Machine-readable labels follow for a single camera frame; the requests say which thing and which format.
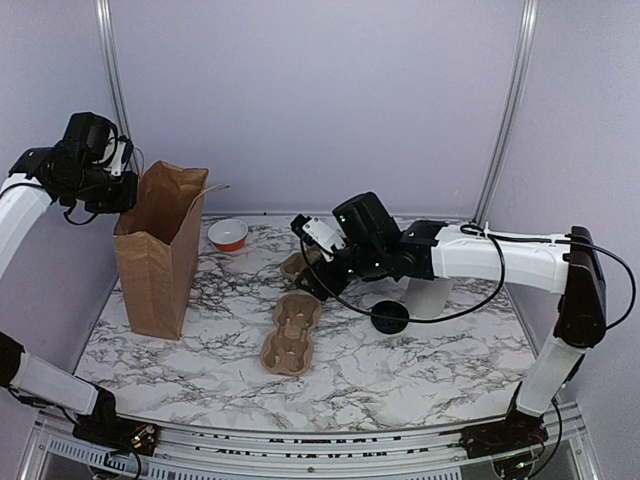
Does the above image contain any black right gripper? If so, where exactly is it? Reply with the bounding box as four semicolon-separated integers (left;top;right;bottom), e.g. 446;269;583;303
294;241;386;302

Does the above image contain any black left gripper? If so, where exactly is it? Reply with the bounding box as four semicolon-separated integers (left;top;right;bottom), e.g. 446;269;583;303
61;161;137;213

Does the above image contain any brown pulp cup carrier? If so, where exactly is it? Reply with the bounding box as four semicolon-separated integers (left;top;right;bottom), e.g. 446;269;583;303
260;294;322;376
280;246;323;282

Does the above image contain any brown paper bag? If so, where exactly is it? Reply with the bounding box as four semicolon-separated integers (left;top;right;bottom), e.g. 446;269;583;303
114;161;225;340

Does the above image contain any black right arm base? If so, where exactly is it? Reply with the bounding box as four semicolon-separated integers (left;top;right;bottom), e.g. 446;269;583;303
459;397;549;459

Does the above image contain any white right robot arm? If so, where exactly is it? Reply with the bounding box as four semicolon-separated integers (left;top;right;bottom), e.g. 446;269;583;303
291;192;607;448

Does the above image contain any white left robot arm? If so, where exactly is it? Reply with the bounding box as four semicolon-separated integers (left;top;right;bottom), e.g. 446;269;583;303
1;112;139;445

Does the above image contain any orange white bowl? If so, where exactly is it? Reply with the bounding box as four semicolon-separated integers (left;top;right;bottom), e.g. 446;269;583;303
207;218;249;253

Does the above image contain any black plastic cup lid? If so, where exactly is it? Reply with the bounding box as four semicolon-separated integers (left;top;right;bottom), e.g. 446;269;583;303
371;300;409;335

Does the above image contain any white cylindrical utensil holder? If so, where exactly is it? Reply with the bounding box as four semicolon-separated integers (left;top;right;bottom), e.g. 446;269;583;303
404;278;454;320

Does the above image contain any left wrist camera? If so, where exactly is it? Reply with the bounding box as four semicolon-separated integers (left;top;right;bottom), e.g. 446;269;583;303
104;135;134;177

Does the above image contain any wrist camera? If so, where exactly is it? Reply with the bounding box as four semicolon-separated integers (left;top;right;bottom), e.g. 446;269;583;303
104;135;134;177
290;214;346;261

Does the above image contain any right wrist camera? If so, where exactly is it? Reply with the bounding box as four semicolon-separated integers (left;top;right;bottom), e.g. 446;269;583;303
290;214;346;261

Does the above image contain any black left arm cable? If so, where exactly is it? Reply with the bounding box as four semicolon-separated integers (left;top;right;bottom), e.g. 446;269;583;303
0;182;101;226

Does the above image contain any left aluminium frame post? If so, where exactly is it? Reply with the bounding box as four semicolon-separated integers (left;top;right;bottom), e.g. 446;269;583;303
94;0;143;184

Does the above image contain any aluminium frame post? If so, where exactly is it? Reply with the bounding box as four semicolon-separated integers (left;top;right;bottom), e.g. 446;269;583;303
94;0;143;184
473;0;540;224

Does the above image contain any right aluminium frame post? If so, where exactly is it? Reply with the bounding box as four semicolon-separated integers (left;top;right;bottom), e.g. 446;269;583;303
473;0;540;224

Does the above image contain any aluminium front rail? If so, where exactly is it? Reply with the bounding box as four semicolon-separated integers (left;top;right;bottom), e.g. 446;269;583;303
16;403;604;479

